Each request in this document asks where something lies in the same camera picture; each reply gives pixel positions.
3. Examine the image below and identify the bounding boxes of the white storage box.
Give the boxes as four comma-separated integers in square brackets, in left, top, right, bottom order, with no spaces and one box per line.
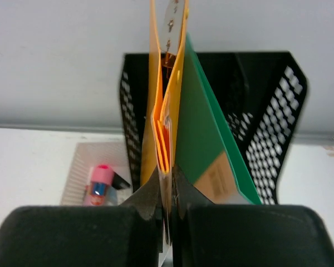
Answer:
[60,141,132,206]

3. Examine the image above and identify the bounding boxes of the orange notebook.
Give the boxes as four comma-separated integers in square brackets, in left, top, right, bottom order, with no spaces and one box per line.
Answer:
[140,1,189,266]

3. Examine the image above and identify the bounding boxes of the black mesh file organizer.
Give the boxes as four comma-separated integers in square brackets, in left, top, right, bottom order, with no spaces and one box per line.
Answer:
[119,51,307,205]

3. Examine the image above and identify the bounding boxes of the pink glue bottle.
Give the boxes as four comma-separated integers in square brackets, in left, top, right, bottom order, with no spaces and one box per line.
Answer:
[83,164,115,206]

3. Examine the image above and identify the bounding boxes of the pink black highlighter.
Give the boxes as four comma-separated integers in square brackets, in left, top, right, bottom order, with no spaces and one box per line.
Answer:
[111,172,131,190]

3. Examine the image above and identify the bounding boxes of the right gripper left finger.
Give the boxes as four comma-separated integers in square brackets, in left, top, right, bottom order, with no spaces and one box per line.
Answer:
[119,168,161,221]

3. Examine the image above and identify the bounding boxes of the green notebook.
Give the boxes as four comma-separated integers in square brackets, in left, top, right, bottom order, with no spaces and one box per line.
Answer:
[175,37,261,205]

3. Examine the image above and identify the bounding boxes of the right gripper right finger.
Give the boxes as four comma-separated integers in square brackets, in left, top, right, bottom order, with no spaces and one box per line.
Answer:
[171,165,212,223]

